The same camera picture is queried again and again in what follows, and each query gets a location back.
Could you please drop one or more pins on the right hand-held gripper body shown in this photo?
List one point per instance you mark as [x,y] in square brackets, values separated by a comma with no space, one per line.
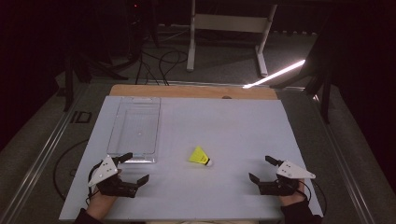
[291,171]

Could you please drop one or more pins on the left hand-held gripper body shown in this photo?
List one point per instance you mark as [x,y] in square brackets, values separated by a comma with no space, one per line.
[105,171]

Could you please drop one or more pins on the clear plastic container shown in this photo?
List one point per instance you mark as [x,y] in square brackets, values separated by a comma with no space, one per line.
[135,127]

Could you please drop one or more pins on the yellow shuttlecock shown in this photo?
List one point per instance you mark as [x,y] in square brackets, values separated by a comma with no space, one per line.
[199,156]

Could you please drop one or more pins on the person's right hand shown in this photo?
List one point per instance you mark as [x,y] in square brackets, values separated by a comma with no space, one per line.
[292,198]

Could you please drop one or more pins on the person's left hand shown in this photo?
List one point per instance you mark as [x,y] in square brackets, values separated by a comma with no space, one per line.
[100,203]

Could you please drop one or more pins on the white board sheet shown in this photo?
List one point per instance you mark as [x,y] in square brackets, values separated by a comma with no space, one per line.
[218,130]

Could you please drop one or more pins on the wooden table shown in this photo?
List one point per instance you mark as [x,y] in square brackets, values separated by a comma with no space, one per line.
[186,91]

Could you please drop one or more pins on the black metal stand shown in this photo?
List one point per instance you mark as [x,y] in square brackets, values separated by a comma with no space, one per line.
[74,77]
[323,84]

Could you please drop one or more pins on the metal floor rail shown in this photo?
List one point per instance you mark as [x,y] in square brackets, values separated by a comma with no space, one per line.
[37,161]
[345,168]

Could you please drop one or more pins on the white metal desk frame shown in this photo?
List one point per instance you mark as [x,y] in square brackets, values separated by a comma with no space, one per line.
[230,23]

